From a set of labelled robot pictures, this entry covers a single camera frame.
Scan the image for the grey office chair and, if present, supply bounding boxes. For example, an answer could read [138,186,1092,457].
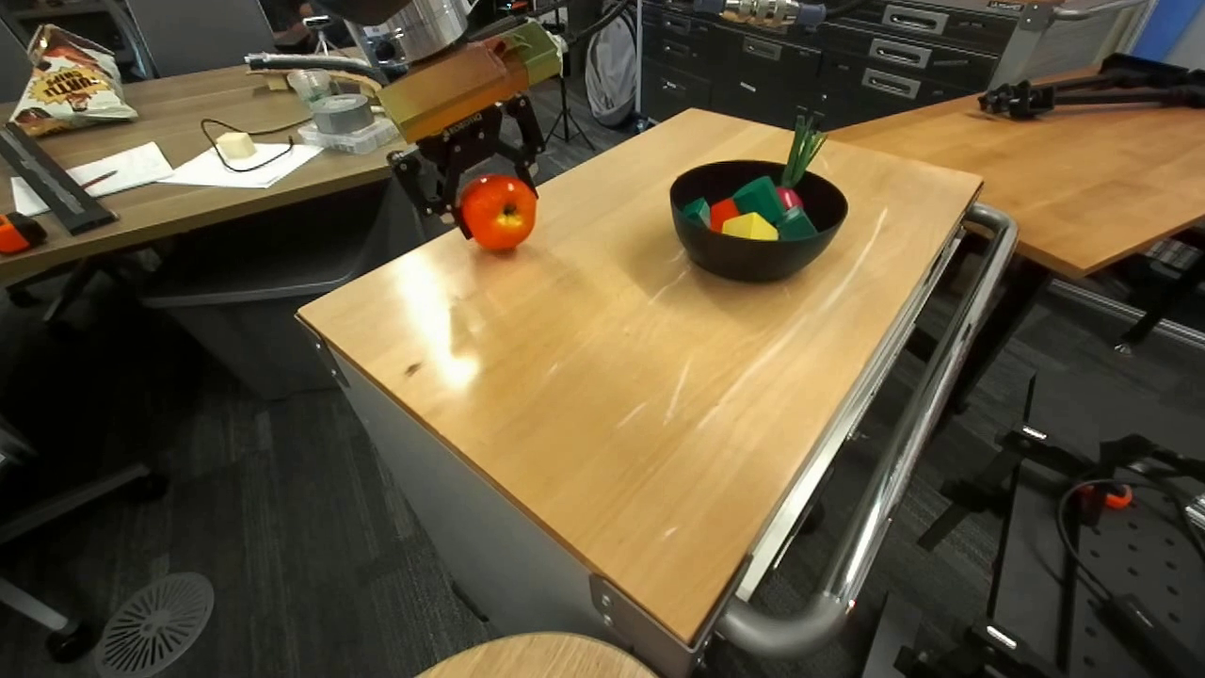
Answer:
[116,0,279,82]

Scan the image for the round fan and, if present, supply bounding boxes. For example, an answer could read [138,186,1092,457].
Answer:
[580,0,647,129]

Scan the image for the curved black white headband device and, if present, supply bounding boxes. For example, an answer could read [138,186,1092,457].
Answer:
[240,48,387,101]

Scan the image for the small white round charger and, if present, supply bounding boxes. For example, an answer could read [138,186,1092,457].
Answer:
[211,129,265,165]

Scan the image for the grey plastic bin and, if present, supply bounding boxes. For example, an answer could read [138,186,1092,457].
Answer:
[991,0,1151,89]

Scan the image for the snack bag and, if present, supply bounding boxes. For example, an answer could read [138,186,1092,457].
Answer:
[7,25,143,140]

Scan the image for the chrome cart handle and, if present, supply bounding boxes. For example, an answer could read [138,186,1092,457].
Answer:
[715,202,1025,668]

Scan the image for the round grey floor disc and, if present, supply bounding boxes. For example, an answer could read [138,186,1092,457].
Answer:
[92,568,220,678]

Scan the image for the wooden office desk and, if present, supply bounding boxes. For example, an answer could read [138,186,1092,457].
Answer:
[0,59,438,295]

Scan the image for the black folded tripod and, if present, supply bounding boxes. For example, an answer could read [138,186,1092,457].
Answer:
[976,52,1205,123]

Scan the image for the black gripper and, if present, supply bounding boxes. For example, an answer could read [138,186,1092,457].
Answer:
[393,96,550,241]

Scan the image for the orange black bar clamp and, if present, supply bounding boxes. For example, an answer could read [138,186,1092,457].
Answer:
[1060,477,1143,532]

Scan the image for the office chair base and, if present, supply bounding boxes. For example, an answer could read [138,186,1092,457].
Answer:
[0,412,172,669]

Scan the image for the grey metal tool cart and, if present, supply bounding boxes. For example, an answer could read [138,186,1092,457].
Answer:
[299,186,1010,678]

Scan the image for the round wooden stool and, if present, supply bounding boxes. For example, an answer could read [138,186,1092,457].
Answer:
[415,628,661,678]

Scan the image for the wooden side table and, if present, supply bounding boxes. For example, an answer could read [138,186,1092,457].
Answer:
[820,67,1205,283]

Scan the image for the large red orange cube block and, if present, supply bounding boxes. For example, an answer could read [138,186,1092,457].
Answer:
[706,192,745,236]

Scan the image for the white paper sheet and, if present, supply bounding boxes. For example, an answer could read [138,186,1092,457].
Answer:
[7,140,179,222]
[157,140,328,197]

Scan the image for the small orange desk object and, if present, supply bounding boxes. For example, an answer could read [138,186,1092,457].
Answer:
[0,216,53,263]

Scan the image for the red orange toy apple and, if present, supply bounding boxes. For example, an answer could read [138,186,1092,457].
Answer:
[455,170,544,261]

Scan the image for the red toy beetroot green leaves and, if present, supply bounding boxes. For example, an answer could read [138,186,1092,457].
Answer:
[772,113,834,217]

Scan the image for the black tripod stand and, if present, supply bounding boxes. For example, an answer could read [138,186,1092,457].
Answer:
[534,0,609,163]

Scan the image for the yellow cube block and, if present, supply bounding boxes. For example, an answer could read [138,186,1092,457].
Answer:
[718,206,785,246]

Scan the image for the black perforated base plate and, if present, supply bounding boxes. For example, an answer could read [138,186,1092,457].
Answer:
[863,473,1205,678]

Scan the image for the black drawer tool cabinet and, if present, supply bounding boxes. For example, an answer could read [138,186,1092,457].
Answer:
[642,0,1050,140]

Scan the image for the black bowl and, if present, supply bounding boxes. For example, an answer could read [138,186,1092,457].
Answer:
[667,160,850,286]

